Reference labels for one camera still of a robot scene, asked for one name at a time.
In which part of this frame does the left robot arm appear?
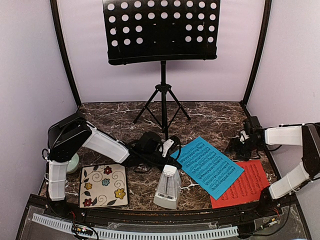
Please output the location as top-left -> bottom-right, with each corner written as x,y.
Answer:
41,112 -> 182,218

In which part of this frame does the right black frame post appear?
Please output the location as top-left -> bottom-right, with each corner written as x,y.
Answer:
240,0 -> 272,109

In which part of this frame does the red sheet music page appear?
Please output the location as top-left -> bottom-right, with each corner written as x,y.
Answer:
210,160 -> 270,209

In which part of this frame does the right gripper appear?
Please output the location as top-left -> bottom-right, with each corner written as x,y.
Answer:
225,137 -> 262,162

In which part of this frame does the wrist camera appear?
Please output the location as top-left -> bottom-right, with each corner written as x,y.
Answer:
162,138 -> 174,158
243,118 -> 252,136

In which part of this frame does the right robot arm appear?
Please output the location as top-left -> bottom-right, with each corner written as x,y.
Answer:
225,116 -> 320,217

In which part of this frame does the green ceramic bowl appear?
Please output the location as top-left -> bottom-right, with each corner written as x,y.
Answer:
66,153 -> 80,174

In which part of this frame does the left black frame post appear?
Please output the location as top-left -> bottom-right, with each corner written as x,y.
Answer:
49,0 -> 82,108

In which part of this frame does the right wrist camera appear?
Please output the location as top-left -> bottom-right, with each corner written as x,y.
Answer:
243,118 -> 252,136

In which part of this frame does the white metronome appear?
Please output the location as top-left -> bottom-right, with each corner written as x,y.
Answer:
153,165 -> 181,210

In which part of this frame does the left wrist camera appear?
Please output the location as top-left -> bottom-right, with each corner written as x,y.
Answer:
162,138 -> 174,158

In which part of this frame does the blue sheet music page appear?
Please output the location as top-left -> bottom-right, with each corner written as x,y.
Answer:
171,136 -> 244,200

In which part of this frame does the black music stand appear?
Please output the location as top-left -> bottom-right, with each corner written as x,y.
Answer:
102,0 -> 221,134

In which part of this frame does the square floral plate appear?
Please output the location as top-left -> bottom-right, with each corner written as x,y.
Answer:
78,163 -> 129,209

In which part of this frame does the black frame post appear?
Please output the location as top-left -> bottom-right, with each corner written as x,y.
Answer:
49,0 -> 82,108
240,0 -> 272,109

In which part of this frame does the white cable duct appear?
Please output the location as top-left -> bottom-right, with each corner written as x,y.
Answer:
31,213 -> 239,240

